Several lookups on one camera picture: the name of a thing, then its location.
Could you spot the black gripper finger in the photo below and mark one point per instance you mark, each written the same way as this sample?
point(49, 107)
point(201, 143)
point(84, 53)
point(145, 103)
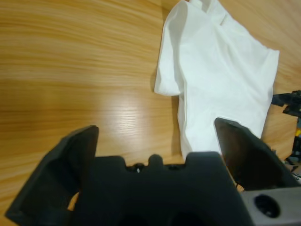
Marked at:
point(68, 160)

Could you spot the white t-shirt with black print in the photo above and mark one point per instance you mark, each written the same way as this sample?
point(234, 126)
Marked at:
point(223, 70)

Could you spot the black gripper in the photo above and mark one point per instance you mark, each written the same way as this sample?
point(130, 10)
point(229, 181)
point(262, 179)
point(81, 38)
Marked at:
point(292, 103)

